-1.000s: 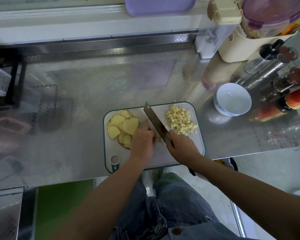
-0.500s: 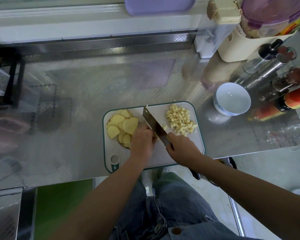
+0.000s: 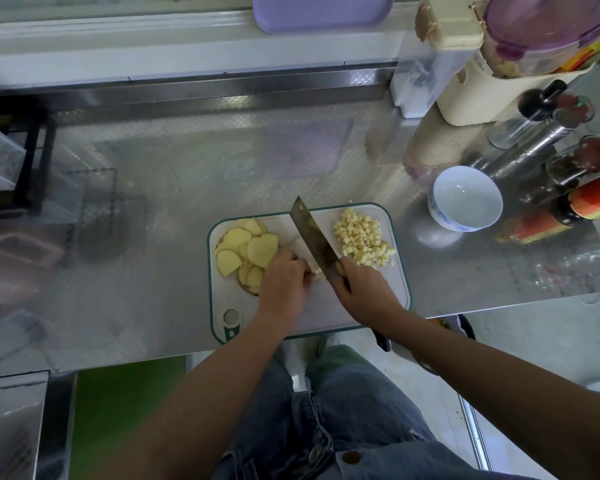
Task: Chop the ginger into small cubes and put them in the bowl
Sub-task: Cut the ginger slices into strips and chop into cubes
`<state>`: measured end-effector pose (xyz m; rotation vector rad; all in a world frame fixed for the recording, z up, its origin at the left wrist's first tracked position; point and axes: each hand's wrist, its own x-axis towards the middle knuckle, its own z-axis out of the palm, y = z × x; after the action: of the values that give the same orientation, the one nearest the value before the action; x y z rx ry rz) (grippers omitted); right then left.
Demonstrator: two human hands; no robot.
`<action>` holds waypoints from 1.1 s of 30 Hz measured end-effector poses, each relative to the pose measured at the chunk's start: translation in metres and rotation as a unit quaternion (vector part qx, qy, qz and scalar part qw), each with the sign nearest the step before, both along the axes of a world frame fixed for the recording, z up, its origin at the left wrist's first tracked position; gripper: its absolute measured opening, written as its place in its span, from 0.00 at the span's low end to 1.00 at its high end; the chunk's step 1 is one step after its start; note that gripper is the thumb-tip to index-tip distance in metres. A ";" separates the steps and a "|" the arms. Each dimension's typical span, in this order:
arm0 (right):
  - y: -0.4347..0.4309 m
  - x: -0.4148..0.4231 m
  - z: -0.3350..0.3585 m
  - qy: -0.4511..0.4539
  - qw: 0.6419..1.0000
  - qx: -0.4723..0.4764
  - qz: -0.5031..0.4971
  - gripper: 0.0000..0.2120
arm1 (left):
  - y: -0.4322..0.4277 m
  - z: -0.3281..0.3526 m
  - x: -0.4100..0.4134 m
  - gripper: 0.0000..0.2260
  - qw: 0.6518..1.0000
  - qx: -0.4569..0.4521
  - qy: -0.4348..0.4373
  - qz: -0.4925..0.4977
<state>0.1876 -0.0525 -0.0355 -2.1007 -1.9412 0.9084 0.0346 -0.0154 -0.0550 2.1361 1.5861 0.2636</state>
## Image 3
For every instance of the cream plastic canister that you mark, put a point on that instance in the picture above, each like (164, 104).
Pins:
(480, 100)

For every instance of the clear container cream lid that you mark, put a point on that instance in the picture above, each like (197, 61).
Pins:
(430, 67)

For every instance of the white cutting board green rim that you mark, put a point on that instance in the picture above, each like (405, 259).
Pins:
(390, 285)

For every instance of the person's right hand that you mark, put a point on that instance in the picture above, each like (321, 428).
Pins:
(368, 293)

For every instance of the glass bottle black cap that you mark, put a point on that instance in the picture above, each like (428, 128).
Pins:
(532, 107)

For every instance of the glass jar red lid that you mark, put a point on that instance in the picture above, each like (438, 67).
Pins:
(592, 155)

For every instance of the green mat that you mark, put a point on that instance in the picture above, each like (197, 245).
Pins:
(125, 410)

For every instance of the steel cleaver knife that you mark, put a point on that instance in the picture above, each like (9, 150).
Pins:
(312, 238)

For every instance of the person's left hand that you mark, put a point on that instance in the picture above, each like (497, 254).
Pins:
(282, 290)

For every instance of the metal bowl with scraps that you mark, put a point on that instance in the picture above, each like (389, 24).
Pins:
(460, 323)

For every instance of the person's left forearm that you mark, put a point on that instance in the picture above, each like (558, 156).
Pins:
(190, 405)

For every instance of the person's blue jeans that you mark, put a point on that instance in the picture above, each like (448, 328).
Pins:
(295, 430)

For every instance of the black metal rack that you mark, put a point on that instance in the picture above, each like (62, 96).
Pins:
(35, 160)

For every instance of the pile of yellow potato slices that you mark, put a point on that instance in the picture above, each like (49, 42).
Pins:
(245, 257)

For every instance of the purple lid food container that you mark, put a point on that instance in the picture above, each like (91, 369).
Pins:
(550, 30)

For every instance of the steel bin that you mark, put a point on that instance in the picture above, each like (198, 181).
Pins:
(10, 425)

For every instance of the clear plastic bottle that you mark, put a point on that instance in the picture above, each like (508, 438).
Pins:
(595, 263)

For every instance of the person's right forearm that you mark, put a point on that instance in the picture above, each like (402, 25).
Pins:
(510, 400)

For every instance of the pile of diced potato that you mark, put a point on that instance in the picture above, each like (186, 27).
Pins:
(363, 238)

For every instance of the purple plastic cutting board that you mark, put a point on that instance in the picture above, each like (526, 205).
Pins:
(325, 10)

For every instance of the white bowl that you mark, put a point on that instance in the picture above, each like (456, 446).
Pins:
(465, 199)

